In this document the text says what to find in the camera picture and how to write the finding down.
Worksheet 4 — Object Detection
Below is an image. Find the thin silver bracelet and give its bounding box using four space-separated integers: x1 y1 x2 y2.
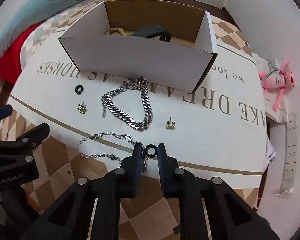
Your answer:
75 131 148 173

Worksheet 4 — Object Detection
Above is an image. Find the gold earring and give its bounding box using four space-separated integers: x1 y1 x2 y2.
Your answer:
166 118 175 129
77 101 87 115

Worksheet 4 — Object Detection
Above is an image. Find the thick silver chain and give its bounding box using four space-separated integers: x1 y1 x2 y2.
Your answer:
100 76 154 132

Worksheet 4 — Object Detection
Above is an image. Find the black fitness band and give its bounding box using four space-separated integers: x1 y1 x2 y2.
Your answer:
132 24 172 42

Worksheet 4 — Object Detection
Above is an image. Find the red blanket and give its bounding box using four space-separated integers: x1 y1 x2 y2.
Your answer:
0 22 41 85

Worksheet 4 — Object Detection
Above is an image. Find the checkered printed table cloth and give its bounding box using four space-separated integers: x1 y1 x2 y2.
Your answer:
0 26 277 239

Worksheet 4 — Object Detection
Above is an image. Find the checkered bed sheet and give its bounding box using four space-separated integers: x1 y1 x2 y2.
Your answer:
20 0 111 69

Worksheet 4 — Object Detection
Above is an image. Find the white cardboard box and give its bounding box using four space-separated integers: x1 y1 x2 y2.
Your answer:
59 0 217 93

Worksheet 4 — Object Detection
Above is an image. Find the pink panther plush toy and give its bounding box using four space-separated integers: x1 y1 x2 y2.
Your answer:
258 60 296 112

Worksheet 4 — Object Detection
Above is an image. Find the white wall socket strip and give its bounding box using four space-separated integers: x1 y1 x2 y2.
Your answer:
280 113 298 197

